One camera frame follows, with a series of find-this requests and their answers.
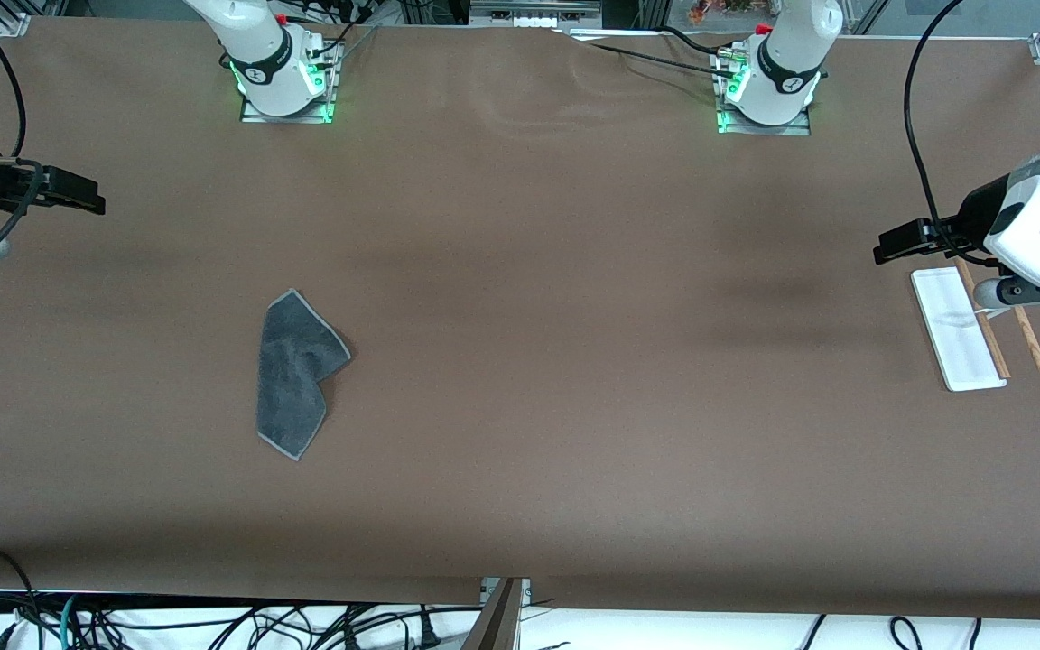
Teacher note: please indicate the brown table mat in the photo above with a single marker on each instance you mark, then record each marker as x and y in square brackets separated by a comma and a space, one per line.
[574, 361]

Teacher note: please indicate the white power strip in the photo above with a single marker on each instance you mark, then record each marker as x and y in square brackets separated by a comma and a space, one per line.
[533, 20]

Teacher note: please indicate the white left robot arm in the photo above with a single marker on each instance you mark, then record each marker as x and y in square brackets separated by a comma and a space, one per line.
[786, 63]

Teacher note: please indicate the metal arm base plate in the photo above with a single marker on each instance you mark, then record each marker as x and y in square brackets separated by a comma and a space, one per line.
[764, 130]
[285, 118]

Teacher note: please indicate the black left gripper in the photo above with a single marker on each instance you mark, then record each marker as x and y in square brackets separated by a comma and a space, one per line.
[974, 215]

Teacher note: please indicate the white rack base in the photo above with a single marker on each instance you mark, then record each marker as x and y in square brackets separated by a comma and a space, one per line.
[958, 334]

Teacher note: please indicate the small metal bracket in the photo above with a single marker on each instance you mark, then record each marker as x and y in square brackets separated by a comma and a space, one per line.
[487, 591]

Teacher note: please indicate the grey towel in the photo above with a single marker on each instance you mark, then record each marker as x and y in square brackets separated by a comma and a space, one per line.
[290, 379]

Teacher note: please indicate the orange red object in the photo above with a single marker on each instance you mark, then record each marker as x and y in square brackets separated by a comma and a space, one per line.
[719, 9]

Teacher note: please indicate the black power plug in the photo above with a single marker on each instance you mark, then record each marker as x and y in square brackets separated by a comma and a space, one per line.
[430, 639]

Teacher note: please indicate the brown wooden beam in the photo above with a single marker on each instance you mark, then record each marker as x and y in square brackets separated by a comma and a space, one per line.
[497, 623]

